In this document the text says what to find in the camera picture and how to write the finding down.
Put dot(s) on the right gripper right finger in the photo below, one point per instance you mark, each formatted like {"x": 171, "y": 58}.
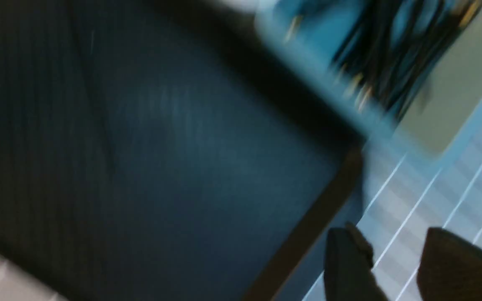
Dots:
{"x": 450, "y": 268}

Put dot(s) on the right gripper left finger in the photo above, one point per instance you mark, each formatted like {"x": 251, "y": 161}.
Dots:
{"x": 348, "y": 266}

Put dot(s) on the pile of black chopsticks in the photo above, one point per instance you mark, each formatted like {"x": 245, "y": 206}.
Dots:
{"x": 374, "y": 55}

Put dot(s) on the blue plastic bin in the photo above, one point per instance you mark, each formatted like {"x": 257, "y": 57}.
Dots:
{"x": 445, "y": 112}

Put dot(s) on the black plastic serving tray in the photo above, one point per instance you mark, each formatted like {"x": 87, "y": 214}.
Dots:
{"x": 149, "y": 151}

